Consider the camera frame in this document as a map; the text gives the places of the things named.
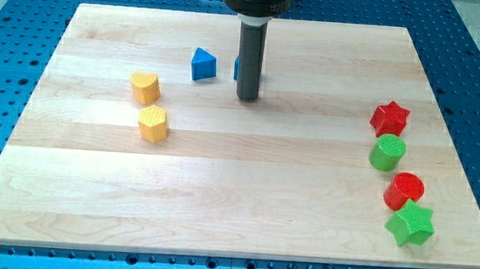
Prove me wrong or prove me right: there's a green circle block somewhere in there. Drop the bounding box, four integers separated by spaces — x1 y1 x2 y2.
368 134 406 172

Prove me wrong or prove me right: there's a red star block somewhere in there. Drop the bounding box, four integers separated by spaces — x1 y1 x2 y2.
369 101 410 137

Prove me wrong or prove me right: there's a red circle block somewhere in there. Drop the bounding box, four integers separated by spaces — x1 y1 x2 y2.
383 172 425 211

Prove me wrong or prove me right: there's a green star block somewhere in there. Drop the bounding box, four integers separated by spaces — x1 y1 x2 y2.
385 200 435 247

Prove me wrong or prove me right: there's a blue block behind rod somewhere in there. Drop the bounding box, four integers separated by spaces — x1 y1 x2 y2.
233 56 239 81

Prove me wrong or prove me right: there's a blue triangle block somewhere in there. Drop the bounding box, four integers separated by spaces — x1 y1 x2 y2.
191 47 217 80

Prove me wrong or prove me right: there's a yellow hexagon block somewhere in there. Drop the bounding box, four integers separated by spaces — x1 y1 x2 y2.
138 105 168 143

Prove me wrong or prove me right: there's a light wooden board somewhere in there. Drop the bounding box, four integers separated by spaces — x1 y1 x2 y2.
0 3 480 269

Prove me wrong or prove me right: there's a yellow heart block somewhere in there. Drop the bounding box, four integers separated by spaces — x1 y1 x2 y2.
130 72 161 105

